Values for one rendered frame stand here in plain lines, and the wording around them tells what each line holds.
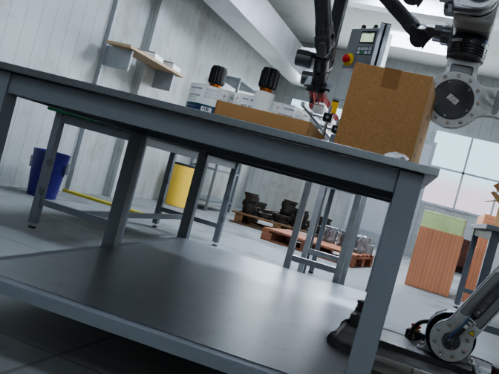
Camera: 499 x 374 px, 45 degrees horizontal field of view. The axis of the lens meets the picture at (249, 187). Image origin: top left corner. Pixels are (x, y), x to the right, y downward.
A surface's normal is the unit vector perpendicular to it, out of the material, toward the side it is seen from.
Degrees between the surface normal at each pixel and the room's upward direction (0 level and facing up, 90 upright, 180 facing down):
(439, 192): 90
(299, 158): 90
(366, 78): 90
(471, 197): 90
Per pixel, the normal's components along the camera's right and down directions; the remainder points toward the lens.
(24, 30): 0.92, 0.25
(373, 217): -0.30, -0.06
